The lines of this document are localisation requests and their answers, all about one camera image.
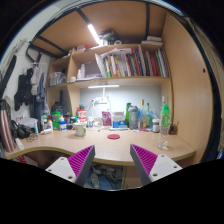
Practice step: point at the grey shaker bottle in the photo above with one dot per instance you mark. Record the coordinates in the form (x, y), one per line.
(133, 117)

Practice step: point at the white desk lamp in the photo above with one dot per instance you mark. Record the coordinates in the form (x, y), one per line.
(103, 99)

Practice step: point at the red round coaster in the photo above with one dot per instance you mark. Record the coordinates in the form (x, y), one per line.
(113, 136)

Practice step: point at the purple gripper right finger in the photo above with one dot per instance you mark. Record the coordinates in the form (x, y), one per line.
(152, 167)

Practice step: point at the red white canister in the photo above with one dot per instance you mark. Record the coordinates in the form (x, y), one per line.
(81, 113)

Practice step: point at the hanging dark clothes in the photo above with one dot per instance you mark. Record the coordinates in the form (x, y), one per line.
(30, 87)

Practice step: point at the white green mug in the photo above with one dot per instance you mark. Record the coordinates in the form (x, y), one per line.
(80, 129)

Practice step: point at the white blue bottle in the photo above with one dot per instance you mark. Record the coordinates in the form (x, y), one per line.
(62, 123)

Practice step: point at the green glass bottle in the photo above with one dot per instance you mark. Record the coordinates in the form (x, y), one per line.
(127, 114)

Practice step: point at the led light strip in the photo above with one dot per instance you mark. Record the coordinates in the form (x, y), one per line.
(94, 34)

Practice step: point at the pink pouch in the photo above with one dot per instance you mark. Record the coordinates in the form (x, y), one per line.
(106, 118)

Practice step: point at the green container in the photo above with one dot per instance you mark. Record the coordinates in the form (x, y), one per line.
(55, 119)

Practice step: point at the wooden desk with shelves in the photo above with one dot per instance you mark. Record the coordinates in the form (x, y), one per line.
(188, 93)

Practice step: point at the clear bottle green cap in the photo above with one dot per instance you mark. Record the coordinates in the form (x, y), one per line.
(164, 127)

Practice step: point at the row of books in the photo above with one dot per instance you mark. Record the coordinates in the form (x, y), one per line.
(130, 62)

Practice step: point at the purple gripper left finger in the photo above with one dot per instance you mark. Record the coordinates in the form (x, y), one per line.
(74, 168)

